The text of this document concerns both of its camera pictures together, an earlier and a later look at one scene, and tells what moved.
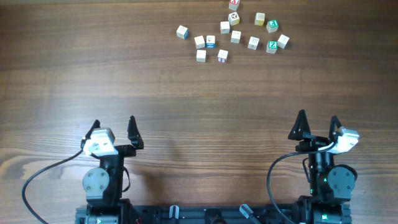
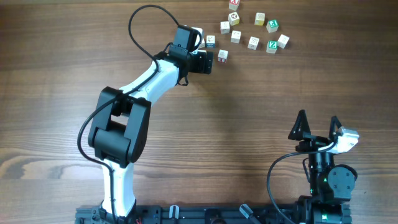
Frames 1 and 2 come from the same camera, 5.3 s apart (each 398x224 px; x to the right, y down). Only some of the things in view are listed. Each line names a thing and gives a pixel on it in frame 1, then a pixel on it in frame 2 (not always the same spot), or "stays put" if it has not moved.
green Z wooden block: (272, 46) stays put
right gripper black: (312, 141) stays put
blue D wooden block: (253, 43) stays put
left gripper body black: (117, 162) to (202, 65)
